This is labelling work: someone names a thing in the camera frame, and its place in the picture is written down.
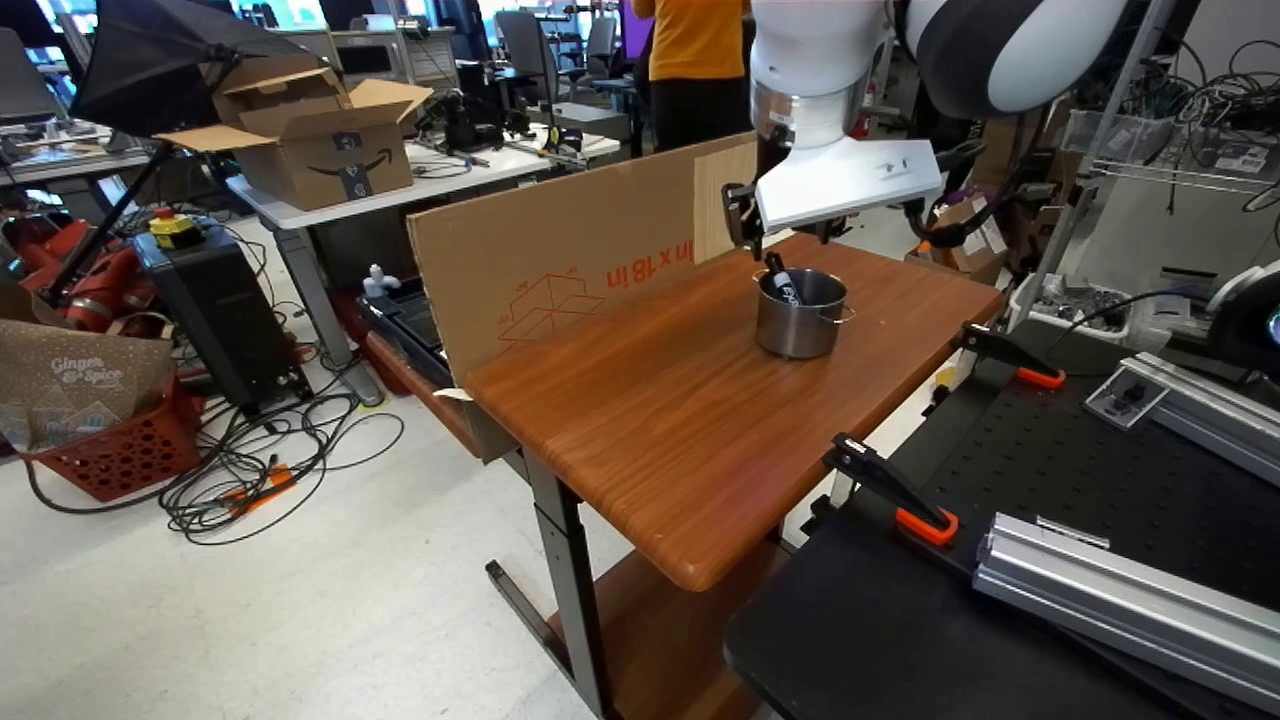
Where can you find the person in orange shirt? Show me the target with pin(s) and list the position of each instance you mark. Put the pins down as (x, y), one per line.
(692, 42)

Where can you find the open cardboard shipping box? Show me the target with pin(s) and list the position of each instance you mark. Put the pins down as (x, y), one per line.
(333, 166)

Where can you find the brown cardboard panel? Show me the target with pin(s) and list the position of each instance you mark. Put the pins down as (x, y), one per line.
(560, 265)

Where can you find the orange and black clamp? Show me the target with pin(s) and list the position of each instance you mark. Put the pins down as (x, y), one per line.
(885, 484)
(1021, 362)

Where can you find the black table leg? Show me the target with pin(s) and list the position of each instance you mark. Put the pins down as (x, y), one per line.
(574, 574)

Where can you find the long aluminium extrusion rail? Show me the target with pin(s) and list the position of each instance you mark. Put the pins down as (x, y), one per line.
(1222, 420)

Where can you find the steel cup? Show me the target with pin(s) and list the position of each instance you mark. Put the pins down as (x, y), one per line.
(801, 332)

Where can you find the short aluminium extrusion rail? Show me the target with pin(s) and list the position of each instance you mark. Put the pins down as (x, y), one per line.
(1133, 600)

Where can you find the black perforated breadboard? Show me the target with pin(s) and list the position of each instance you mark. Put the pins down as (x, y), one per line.
(853, 626)

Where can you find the brown paper bag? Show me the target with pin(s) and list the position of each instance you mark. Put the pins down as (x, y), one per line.
(75, 383)

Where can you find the red equipment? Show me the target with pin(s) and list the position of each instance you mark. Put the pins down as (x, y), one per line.
(82, 283)

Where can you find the black box with emergency button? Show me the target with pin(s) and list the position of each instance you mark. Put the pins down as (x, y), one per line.
(220, 321)

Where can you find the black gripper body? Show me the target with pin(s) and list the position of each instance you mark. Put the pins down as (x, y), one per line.
(745, 214)

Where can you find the black photo softbox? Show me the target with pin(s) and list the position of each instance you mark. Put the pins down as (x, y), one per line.
(144, 52)

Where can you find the small grey tag plate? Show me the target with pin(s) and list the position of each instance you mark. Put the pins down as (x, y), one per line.
(1125, 397)

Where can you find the white desk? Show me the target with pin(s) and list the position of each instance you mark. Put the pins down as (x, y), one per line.
(455, 172)

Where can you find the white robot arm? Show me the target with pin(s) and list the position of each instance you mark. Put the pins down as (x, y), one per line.
(815, 52)

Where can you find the red plastic basket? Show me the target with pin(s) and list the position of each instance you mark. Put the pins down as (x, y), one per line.
(126, 455)

